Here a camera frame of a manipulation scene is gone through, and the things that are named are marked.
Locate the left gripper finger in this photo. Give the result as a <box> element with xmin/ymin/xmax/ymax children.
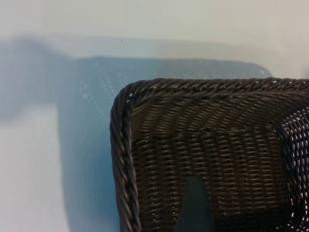
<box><xmin>174</xmin><ymin>177</ymin><xmax>215</xmax><ymax>232</ymax></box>

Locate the dark brown wicker basket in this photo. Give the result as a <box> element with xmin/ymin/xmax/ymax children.
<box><xmin>110</xmin><ymin>77</ymin><xmax>309</xmax><ymax>232</ymax></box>

